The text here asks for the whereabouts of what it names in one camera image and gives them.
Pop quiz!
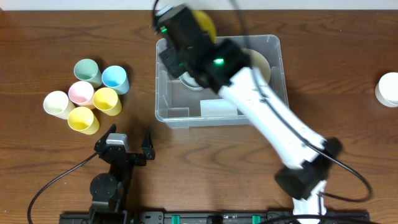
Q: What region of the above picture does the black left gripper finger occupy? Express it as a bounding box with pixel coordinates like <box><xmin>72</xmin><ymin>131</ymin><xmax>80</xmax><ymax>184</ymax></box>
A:
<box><xmin>141</xmin><ymin>128</ymin><xmax>155</xmax><ymax>160</ymax></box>
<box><xmin>94</xmin><ymin>124</ymin><xmax>116</xmax><ymax>152</ymax></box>

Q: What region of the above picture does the light grey bowl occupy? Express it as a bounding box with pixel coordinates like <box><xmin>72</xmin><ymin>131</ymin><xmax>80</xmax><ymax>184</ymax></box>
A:
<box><xmin>179</xmin><ymin>72</ymin><xmax>203</xmax><ymax>91</ymax></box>

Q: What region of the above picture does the yellow bowl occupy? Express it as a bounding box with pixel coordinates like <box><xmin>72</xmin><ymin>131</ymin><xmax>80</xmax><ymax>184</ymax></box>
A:
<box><xmin>192</xmin><ymin>10</ymin><xmax>216</xmax><ymax>42</ymax></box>

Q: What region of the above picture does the beige bowl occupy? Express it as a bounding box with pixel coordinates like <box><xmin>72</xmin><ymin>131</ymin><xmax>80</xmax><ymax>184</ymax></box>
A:
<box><xmin>241</xmin><ymin>48</ymin><xmax>271</xmax><ymax>83</ymax></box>

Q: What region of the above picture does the white bowl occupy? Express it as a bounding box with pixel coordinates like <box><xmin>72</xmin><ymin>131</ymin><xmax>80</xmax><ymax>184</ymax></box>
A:
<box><xmin>375</xmin><ymin>72</ymin><xmax>398</xmax><ymax>108</ymax></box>

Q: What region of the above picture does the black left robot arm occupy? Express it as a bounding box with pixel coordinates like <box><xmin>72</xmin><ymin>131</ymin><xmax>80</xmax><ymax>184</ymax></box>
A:
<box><xmin>89</xmin><ymin>124</ymin><xmax>147</xmax><ymax>223</ymax></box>

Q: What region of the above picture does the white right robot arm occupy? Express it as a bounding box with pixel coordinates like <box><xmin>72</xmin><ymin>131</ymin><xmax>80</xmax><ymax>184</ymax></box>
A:
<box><xmin>152</xmin><ymin>4</ymin><xmax>341</xmax><ymax>223</ymax></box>

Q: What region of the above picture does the yellow plastic cup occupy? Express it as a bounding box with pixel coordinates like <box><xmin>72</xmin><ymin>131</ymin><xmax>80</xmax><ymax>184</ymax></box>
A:
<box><xmin>68</xmin><ymin>106</ymin><xmax>100</xmax><ymax>135</ymax></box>
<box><xmin>93</xmin><ymin>87</ymin><xmax>122</xmax><ymax>116</ymax></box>

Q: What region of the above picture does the clear plastic storage bin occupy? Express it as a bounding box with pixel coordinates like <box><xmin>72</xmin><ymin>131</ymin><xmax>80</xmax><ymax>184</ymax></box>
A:
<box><xmin>155</xmin><ymin>35</ymin><xmax>289</xmax><ymax>129</ymax></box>

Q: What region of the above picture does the pink plastic cup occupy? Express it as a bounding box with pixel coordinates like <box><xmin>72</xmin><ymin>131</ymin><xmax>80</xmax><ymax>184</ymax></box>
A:
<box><xmin>68</xmin><ymin>81</ymin><xmax>95</xmax><ymax>110</ymax></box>

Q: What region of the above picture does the cream plastic cup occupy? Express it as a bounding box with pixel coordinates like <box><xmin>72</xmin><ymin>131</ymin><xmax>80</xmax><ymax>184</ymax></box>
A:
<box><xmin>43</xmin><ymin>91</ymin><xmax>75</xmax><ymax>120</ymax></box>

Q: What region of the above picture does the blue plastic cup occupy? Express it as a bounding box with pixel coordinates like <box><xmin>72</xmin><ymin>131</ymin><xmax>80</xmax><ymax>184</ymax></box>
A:
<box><xmin>102</xmin><ymin>65</ymin><xmax>130</xmax><ymax>95</ymax></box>

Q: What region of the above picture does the green plastic cup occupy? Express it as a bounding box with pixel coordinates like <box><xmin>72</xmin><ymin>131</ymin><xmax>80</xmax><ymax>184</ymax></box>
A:
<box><xmin>73</xmin><ymin>58</ymin><xmax>103</xmax><ymax>88</ymax></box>

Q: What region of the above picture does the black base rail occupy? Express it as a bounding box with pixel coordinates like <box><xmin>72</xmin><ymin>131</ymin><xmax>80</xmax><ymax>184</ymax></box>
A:
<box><xmin>58</xmin><ymin>210</ymin><xmax>371</xmax><ymax>224</ymax></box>

